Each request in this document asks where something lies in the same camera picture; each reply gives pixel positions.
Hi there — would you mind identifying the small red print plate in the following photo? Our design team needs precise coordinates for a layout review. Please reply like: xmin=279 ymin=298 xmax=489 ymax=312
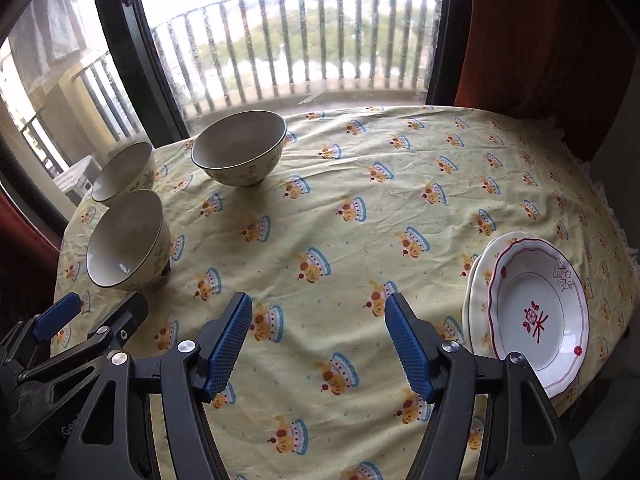
xmin=486 ymin=238 xmax=591 ymax=399

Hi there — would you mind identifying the white slatted outdoor unit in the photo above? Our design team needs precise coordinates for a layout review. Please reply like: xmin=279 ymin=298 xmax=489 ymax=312
xmin=54 ymin=156 xmax=101 ymax=207

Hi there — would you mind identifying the red curtain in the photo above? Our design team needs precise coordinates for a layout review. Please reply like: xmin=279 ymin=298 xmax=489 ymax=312
xmin=0 ymin=180 xmax=66 ymax=311
xmin=452 ymin=0 xmax=626 ymax=161

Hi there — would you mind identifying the white hanging cloth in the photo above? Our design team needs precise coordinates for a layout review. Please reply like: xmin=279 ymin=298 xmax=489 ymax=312
xmin=7 ymin=0 xmax=88 ymax=81

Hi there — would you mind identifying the yellow printed tablecloth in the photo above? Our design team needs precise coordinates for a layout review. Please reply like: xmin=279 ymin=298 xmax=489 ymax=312
xmin=52 ymin=105 xmax=640 ymax=480

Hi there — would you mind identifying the floral scalloped plate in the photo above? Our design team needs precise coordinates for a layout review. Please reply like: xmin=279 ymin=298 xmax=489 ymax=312
xmin=462 ymin=232 xmax=583 ymax=406

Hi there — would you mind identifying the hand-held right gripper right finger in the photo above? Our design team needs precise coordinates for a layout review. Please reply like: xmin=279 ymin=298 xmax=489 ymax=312
xmin=384 ymin=292 xmax=581 ymax=480

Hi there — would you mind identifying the black window frame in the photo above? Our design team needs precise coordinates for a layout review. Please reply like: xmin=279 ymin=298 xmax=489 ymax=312
xmin=0 ymin=0 xmax=471 ymax=231

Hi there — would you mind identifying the cream floral bowl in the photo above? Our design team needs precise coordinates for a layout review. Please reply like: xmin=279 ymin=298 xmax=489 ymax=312
xmin=190 ymin=110 xmax=287 ymax=187
xmin=90 ymin=141 xmax=157 ymax=204
xmin=86 ymin=188 xmax=172 ymax=292

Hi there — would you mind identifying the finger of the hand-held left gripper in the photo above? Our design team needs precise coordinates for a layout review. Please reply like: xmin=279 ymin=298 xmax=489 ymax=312
xmin=0 ymin=291 xmax=83 ymax=376
xmin=20 ymin=291 xmax=149 ymax=396

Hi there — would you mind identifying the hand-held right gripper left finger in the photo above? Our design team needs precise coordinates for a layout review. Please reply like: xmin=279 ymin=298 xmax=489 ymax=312
xmin=62 ymin=291 xmax=254 ymax=480

